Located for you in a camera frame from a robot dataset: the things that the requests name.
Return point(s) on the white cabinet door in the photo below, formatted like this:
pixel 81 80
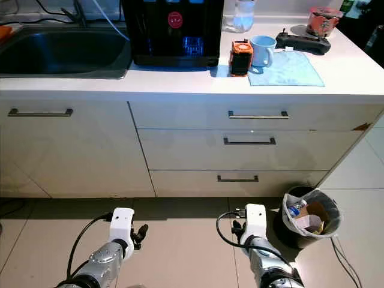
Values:
pixel 72 153

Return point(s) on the white drawer front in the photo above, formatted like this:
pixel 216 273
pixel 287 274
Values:
pixel 180 185
pixel 174 150
pixel 174 116

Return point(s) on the light blue mug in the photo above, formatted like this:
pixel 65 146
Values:
pixel 263 51

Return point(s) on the blue plastic bottle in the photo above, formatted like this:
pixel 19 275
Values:
pixel 294 209

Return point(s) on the grey plastic bin liner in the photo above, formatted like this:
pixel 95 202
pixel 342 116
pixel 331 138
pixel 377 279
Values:
pixel 335 216

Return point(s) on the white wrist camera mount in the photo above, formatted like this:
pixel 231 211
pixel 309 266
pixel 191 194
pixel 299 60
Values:
pixel 255 222
pixel 122 223

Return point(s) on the brown cardboard piece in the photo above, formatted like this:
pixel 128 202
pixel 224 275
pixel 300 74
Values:
pixel 317 211

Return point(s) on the black handheld controller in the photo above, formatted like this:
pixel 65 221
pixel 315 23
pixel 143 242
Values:
pixel 303 43

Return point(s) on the black trash bin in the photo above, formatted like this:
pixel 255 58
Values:
pixel 297 240

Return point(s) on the light blue cloth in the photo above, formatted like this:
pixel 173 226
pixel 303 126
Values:
pixel 291 71

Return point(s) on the orange and black device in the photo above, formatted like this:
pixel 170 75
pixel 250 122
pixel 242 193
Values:
pixel 240 60

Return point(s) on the red instant noodle cup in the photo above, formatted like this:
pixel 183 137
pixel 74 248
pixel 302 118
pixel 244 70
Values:
pixel 324 23

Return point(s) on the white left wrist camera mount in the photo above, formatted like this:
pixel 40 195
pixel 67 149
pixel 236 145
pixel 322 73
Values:
pixel 122 223

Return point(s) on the black sink faucet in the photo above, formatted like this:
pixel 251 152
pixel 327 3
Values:
pixel 79 17

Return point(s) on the black water dispenser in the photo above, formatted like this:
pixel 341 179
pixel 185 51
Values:
pixel 171 36

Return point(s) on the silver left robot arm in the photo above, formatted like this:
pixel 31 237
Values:
pixel 105 261

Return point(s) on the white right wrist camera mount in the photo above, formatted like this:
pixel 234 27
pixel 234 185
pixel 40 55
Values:
pixel 255 222

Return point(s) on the clear plastic bottle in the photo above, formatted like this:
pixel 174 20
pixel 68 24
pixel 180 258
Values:
pixel 242 20

